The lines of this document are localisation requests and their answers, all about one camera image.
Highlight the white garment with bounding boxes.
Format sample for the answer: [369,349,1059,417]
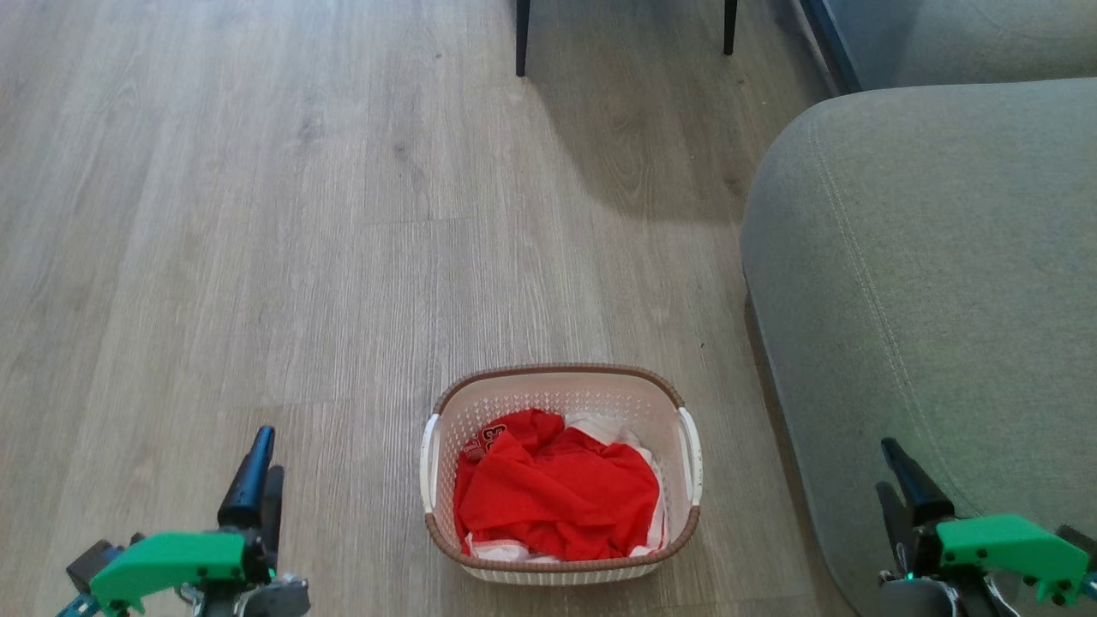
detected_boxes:
[463,413,669,564]

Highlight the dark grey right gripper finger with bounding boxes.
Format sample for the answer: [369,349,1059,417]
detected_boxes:
[875,482,917,574]
[880,438,955,525]

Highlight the red jersey garment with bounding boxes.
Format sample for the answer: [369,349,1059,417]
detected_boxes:
[453,409,662,561]

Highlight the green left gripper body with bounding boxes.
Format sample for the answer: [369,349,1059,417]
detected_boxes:
[88,527,277,617]

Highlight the grey sofa section dark base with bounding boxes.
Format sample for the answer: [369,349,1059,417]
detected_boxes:
[797,0,1097,93]

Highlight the large grey fabric sofa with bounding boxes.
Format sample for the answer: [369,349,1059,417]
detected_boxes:
[740,79,1097,617]

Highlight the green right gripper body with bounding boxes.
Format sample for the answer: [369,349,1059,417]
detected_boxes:
[908,512,1091,606]

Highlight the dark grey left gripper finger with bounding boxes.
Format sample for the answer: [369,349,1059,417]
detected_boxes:
[218,426,277,530]
[260,465,285,554]

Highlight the grey upholstered chair black legs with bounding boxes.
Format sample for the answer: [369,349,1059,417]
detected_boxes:
[515,0,739,78]

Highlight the white plastic laundry basket brown rim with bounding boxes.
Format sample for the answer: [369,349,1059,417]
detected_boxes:
[419,363,704,586]

